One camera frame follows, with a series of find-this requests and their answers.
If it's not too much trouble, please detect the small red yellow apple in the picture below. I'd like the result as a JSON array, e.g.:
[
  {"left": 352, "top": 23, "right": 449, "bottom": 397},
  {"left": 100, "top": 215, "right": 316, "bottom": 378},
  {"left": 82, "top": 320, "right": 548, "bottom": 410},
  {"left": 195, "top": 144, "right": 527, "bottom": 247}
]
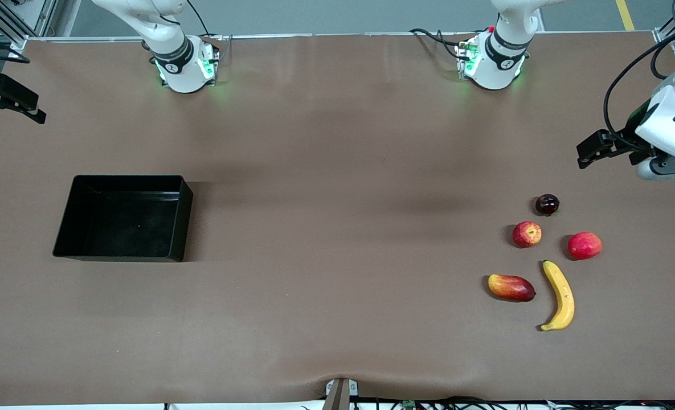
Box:
[{"left": 513, "top": 221, "right": 542, "bottom": 249}]

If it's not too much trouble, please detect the yellow banana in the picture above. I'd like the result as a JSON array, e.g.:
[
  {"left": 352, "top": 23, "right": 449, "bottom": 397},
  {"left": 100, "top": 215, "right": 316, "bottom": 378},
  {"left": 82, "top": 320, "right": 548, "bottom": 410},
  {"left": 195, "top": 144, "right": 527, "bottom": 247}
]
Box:
[{"left": 540, "top": 260, "right": 575, "bottom": 332}]

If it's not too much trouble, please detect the black plastic box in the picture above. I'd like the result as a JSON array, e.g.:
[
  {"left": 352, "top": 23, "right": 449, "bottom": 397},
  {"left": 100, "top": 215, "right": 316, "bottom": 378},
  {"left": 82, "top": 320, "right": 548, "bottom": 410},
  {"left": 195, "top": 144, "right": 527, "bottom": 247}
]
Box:
[{"left": 52, "top": 174, "right": 194, "bottom": 263}]

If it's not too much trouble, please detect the dark purple plum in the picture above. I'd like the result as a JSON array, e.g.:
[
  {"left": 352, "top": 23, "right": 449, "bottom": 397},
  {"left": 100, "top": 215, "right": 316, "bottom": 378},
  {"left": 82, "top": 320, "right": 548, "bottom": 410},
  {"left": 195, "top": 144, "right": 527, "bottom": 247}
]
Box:
[{"left": 535, "top": 194, "right": 561, "bottom": 216}]

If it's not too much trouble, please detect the red peach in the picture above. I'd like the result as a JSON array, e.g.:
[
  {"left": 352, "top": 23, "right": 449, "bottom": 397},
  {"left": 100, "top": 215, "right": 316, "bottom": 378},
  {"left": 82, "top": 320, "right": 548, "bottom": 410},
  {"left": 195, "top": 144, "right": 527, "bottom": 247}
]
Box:
[{"left": 567, "top": 231, "right": 603, "bottom": 261}]

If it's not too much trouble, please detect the red yellow mango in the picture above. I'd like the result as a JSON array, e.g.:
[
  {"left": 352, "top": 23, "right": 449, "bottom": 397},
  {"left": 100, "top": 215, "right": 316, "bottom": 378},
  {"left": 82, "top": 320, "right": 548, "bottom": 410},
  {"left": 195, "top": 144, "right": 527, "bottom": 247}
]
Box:
[{"left": 488, "top": 273, "right": 537, "bottom": 302}]

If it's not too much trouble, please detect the brown table mat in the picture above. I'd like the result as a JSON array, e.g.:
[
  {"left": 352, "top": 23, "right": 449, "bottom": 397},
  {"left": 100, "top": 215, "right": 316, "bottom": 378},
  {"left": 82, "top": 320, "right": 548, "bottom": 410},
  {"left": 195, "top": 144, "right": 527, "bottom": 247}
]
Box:
[{"left": 0, "top": 31, "right": 675, "bottom": 406}]

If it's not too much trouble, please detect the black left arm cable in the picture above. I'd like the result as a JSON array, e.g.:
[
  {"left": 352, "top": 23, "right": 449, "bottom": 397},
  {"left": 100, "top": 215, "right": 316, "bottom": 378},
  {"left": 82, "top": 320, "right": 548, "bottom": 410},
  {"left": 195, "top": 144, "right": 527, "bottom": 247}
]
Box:
[{"left": 603, "top": 17, "right": 675, "bottom": 152}]

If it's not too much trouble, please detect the aluminium frame profile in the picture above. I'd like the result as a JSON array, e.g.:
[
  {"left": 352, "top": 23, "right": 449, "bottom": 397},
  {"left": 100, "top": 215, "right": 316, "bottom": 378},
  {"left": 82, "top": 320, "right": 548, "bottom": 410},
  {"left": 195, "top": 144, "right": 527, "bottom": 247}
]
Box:
[
  {"left": 0, "top": 0, "right": 59, "bottom": 56},
  {"left": 653, "top": 14, "right": 675, "bottom": 58}
]

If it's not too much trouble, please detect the black left base cable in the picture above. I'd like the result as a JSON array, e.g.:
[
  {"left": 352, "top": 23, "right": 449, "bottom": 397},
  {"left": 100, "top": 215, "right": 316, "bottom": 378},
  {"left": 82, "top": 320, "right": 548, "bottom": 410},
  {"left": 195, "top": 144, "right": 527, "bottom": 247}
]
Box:
[{"left": 410, "top": 27, "right": 469, "bottom": 59}]

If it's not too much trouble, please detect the black base cable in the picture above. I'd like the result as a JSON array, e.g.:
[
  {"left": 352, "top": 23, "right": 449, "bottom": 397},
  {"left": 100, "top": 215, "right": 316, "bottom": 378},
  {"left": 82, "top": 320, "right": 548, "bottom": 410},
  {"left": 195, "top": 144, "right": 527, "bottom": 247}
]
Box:
[
  {"left": 410, "top": 27, "right": 469, "bottom": 59},
  {"left": 186, "top": 0, "right": 227, "bottom": 42}
]

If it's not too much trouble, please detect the black right base cable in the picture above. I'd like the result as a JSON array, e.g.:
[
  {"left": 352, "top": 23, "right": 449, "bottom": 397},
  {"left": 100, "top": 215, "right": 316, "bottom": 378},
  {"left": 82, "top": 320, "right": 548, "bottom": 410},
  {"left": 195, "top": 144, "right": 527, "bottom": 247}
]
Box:
[{"left": 186, "top": 0, "right": 227, "bottom": 42}]

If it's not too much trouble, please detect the silver table edge rail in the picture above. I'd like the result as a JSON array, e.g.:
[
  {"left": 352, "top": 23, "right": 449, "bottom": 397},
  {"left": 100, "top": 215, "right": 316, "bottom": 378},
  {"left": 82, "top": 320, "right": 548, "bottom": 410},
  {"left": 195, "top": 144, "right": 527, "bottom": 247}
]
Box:
[{"left": 7, "top": 31, "right": 662, "bottom": 44}]

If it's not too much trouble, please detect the black cable bundle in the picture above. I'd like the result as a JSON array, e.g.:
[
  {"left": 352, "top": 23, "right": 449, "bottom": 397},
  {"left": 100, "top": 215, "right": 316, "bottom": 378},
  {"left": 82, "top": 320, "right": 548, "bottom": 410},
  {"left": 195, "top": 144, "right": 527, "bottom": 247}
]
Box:
[{"left": 163, "top": 396, "right": 675, "bottom": 410}]

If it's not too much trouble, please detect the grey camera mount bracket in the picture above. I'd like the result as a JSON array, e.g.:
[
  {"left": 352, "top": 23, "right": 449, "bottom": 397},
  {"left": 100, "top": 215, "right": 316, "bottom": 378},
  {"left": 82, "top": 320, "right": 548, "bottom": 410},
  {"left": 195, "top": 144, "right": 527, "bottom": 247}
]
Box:
[{"left": 323, "top": 378, "right": 359, "bottom": 410}]

